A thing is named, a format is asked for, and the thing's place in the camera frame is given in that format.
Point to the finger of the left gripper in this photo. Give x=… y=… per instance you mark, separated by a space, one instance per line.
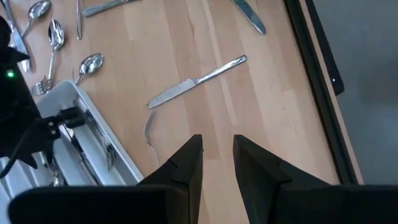
x=71 y=113
x=79 y=123

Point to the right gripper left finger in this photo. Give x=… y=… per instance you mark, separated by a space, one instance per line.
x=155 y=202

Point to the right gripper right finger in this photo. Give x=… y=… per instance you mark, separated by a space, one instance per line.
x=295 y=202

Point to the silver spoon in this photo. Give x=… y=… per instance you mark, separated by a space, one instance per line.
x=56 y=34
x=38 y=9
x=99 y=8
x=91 y=63
x=57 y=179

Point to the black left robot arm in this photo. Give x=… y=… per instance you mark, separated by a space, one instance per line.
x=11 y=40

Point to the white plastic cutlery tray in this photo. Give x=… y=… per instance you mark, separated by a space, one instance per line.
x=62 y=93

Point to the black bar with light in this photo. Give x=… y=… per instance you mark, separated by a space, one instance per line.
x=326 y=46

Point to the black aluminium table frame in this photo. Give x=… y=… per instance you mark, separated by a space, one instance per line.
x=314 y=77

